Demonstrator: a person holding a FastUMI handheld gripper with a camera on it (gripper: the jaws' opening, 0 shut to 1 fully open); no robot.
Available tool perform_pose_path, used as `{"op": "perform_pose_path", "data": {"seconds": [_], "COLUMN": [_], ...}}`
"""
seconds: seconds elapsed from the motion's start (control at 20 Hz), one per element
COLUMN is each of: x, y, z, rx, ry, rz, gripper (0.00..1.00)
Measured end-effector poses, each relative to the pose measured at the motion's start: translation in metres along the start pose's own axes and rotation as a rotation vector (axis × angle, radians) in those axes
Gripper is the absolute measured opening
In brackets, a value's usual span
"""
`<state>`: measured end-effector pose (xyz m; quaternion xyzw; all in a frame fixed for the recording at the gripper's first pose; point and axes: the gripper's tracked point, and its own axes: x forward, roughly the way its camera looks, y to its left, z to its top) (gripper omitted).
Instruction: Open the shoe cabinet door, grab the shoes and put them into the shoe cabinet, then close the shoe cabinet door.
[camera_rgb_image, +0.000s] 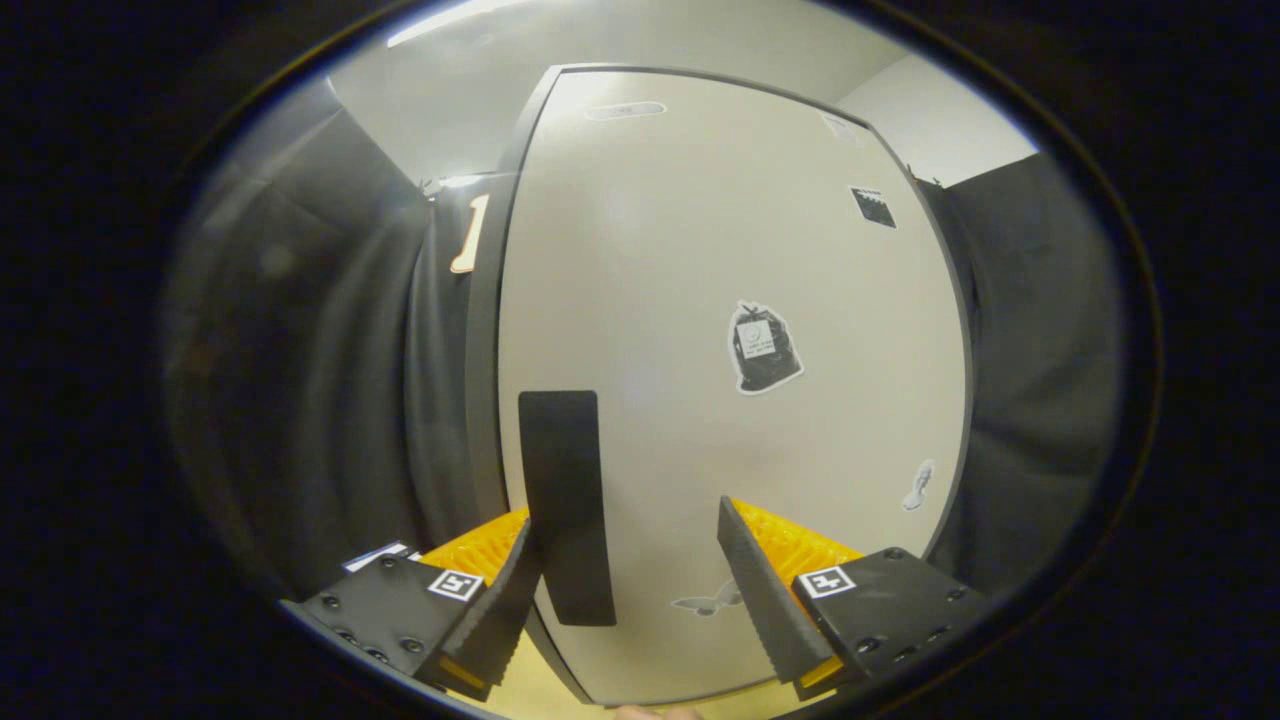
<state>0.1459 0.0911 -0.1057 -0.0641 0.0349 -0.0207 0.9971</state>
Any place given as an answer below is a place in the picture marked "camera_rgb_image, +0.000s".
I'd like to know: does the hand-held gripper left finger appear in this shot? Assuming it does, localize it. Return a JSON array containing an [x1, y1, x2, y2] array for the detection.
[[288, 507, 548, 703]]

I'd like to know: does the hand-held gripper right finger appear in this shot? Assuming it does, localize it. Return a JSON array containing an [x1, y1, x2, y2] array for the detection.
[[716, 496, 989, 703]]

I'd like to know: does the black door handle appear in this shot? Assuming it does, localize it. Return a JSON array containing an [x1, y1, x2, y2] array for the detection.
[[518, 390, 618, 628]]

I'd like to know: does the grey shoe cabinet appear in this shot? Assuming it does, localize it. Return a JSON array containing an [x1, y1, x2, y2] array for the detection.
[[463, 63, 976, 706]]

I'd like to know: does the white shoe cabinet door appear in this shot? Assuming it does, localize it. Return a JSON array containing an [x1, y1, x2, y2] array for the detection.
[[497, 68, 973, 706]]

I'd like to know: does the white book with grey picture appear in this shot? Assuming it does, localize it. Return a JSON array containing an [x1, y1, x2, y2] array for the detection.
[[342, 540, 423, 573]]

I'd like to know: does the ceiling light strip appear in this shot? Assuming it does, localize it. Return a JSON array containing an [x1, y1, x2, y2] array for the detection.
[[388, 0, 541, 48]]

